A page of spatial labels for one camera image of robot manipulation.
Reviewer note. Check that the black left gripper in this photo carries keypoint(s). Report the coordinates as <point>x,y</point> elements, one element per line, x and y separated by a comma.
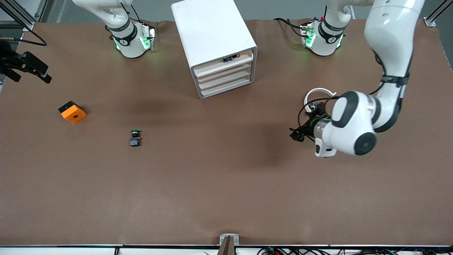
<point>308,126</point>

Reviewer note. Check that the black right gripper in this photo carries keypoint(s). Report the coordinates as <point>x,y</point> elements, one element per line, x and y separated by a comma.
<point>11,61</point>

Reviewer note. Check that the brown table mat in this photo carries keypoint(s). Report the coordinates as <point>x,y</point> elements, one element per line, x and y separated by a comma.
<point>177,184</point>

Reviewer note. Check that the green push button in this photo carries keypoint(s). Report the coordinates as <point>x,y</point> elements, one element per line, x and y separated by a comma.
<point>135,141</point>

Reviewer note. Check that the white table edge rail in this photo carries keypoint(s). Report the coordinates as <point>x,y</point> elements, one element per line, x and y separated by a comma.
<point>70,250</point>

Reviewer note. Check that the orange and black block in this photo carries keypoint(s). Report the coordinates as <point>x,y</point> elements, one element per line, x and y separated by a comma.
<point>73,114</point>

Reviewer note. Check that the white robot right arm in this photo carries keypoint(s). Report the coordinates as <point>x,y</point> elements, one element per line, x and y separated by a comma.
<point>129,42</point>

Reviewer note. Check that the white drawer cabinet frame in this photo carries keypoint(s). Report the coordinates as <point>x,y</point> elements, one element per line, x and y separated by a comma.
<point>208,28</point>

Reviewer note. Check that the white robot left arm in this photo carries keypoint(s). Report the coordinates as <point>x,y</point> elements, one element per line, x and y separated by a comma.
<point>389,35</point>

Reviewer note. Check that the grey metal bracket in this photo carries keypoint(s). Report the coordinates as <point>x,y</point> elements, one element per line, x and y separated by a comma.
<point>229,239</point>

